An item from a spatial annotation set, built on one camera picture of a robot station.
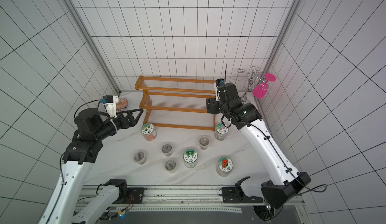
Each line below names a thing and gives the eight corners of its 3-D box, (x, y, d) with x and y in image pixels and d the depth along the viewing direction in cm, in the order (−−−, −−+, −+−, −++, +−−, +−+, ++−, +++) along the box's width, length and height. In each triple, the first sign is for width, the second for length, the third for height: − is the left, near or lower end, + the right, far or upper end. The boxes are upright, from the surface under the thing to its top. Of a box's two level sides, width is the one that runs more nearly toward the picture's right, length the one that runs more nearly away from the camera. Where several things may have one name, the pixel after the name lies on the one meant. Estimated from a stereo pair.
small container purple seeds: (199, 149, 90) (199, 145, 86) (199, 140, 94) (199, 135, 90) (208, 149, 90) (209, 145, 86) (208, 140, 94) (209, 135, 90)
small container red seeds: (162, 156, 87) (160, 153, 83) (163, 146, 91) (162, 142, 87) (171, 156, 87) (170, 153, 83) (172, 146, 91) (171, 142, 87)
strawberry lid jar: (216, 177, 81) (218, 172, 74) (215, 162, 86) (217, 156, 79) (231, 177, 81) (234, 172, 74) (228, 162, 86) (231, 156, 79)
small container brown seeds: (166, 173, 82) (164, 170, 77) (167, 162, 86) (165, 158, 81) (176, 173, 82) (174, 170, 77) (176, 162, 86) (175, 158, 81)
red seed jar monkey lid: (142, 140, 93) (139, 135, 87) (145, 129, 99) (142, 123, 92) (155, 140, 93) (152, 135, 87) (157, 129, 99) (154, 123, 92)
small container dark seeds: (135, 164, 84) (132, 161, 80) (137, 154, 88) (135, 150, 84) (145, 164, 84) (143, 161, 80) (148, 154, 88) (145, 150, 84)
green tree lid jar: (183, 168, 84) (182, 163, 77) (184, 154, 89) (183, 148, 82) (197, 168, 84) (197, 163, 77) (197, 154, 89) (197, 148, 82)
